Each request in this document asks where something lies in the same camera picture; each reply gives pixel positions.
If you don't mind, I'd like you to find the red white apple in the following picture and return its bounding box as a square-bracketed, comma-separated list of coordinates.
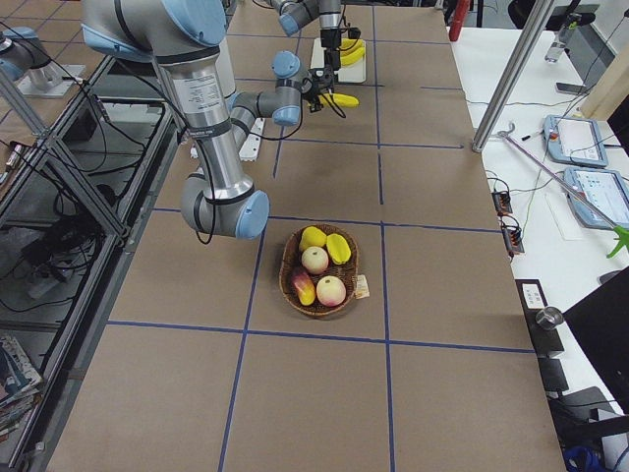
[301, 247, 329, 275]

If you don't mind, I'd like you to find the green tipped reacher grabber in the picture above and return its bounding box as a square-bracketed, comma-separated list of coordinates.
[495, 123, 628, 259]

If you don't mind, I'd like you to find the white bear tray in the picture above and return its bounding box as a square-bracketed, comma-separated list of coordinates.
[310, 38, 367, 84]

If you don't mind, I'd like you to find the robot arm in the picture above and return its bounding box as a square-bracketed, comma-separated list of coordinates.
[266, 0, 343, 72]
[82, 1, 333, 239]

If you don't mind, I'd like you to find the aluminium frame post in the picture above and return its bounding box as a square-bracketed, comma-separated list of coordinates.
[472, 0, 553, 152]

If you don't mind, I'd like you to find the blue teach pendant far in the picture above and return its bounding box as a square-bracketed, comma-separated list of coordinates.
[543, 115, 608, 168]

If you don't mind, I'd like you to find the paper label tag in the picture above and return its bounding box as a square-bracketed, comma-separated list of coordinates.
[354, 274, 371, 299]

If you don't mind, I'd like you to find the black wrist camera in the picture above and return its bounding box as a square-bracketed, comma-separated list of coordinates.
[309, 67, 336, 89]
[344, 27, 362, 39]

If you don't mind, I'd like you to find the stack of magazines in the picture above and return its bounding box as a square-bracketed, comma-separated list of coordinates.
[1, 333, 43, 442]

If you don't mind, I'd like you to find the small steel cup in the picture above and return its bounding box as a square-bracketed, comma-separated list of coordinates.
[535, 306, 565, 331]

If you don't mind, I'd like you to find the brown woven wicker basket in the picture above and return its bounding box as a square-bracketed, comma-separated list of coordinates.
[279, 223, 359, 318]

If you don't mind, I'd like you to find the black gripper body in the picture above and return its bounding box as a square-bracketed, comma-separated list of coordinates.
[320, 28, 341, 50]
[303, 70, 334, 106]

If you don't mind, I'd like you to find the blue teach pendant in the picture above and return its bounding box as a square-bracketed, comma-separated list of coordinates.
[543, 115, 608, 168]
[564, 167, 628, 229]

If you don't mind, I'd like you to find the pink white peach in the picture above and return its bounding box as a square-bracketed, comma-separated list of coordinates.
[315, 275, 346, 307]

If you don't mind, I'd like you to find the red cylinder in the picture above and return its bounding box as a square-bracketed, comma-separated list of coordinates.
[448, 0, 471, 42]

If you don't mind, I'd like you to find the black monitor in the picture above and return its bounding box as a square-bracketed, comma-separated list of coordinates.
[564, 268, 628, 413]

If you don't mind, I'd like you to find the blue teach pendant near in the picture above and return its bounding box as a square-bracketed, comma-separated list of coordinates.
[564, 167, 628, 229]

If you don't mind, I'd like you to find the yellow banana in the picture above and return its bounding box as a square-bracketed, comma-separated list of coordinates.
[341, 50, 365, 68]
[341, 46, 366, 56]
[318, 93, 360, 108]
[340, 38, 364, 54]

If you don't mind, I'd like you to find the yellow lemon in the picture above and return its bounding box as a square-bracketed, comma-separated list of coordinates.
[299, 226, 327, 252]

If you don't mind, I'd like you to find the yellow red mango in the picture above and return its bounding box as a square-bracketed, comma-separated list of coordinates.
[291, 267, 315, 306]

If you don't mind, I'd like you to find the water bottle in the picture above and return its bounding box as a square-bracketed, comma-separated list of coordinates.
[544, 13, 581, 63]

